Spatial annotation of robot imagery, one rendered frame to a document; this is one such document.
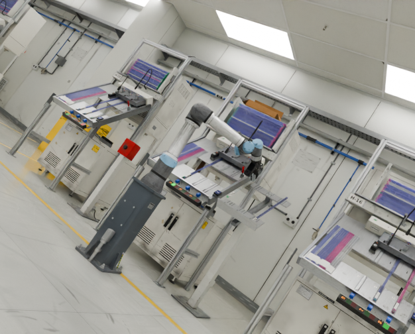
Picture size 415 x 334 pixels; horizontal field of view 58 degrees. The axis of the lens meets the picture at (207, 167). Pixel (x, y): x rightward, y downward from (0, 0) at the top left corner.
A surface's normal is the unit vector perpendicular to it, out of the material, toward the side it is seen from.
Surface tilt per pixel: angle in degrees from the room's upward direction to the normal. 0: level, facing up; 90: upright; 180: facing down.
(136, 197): 90
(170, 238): 90
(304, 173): 90
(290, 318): 90
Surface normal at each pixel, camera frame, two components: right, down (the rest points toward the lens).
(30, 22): 0.75, 0.44
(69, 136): -0.36, -0.36
